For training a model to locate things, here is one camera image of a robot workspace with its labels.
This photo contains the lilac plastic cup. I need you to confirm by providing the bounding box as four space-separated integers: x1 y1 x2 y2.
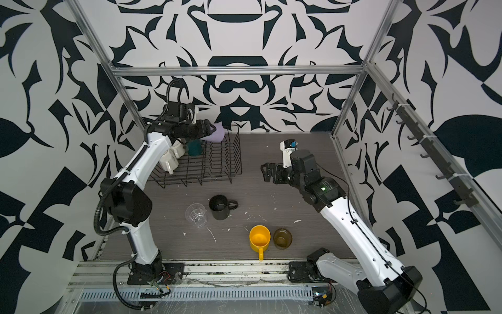
201 122 226 143

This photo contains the green mug white inside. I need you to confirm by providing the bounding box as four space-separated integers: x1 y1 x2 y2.
186 139 203 157

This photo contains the black wire dish rack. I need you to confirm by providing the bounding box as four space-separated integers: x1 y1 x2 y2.
148 125 243 188

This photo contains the cream white ceramic mug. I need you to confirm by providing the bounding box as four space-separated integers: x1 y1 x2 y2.
159 150 179 175

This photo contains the olive tinted glass cup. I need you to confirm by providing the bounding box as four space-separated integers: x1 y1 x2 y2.
273 228 293 250

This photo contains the clear glass cup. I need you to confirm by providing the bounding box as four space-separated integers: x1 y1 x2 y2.
185 203 207 228

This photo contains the white mug red inside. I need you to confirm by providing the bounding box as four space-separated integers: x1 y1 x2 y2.
170 140 186 159

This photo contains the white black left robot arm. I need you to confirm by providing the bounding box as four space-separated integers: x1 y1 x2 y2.
93 99 217 311

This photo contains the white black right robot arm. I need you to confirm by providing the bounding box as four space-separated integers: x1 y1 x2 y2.
260 148 422 313

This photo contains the black ceramic mug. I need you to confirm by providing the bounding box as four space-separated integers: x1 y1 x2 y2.
209 195 239 221

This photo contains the yellow ceramic mug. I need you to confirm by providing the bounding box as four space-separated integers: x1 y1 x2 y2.
249 225 271 262

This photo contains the green circuit board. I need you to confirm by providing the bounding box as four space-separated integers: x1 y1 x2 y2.
311 284 337 307

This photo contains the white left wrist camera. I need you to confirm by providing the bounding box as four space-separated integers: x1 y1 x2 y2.
184 104 197 124

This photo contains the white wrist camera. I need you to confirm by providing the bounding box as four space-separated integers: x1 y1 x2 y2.
184 104 197 124
280 139 297 168

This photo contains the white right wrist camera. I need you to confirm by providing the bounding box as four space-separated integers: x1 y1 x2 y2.
280 139 297 168

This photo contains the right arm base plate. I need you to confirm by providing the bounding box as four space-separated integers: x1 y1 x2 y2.
287 261 343 283

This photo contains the white slotted cable duct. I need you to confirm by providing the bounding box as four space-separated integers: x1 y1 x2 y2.
78 285 316 302

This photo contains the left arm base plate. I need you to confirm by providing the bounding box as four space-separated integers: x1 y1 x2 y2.
127 262 185 285

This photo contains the black wall hook rail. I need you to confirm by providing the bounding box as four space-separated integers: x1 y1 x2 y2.
388 94 480 208

